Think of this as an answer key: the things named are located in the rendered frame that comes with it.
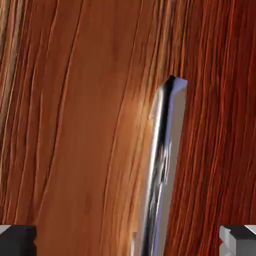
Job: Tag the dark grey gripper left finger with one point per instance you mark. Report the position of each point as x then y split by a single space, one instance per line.
18 241

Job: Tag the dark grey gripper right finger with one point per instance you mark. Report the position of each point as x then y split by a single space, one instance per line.
240 243

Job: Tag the reddish wooden drawer front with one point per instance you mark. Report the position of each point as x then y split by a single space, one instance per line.
80 120

